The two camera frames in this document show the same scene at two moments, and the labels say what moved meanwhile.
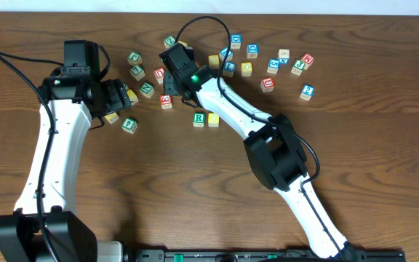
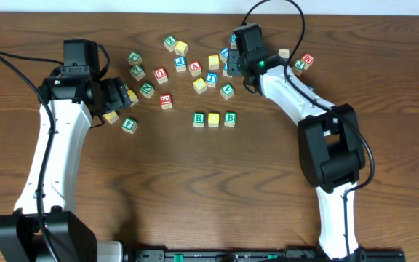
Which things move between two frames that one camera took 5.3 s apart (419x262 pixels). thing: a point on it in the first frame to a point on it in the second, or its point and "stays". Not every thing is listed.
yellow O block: x=213 y=119 stays
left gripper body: x=123 y=95 stays
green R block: x=198 y=119 stays
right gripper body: x=171 y=84 to x=236 y=64
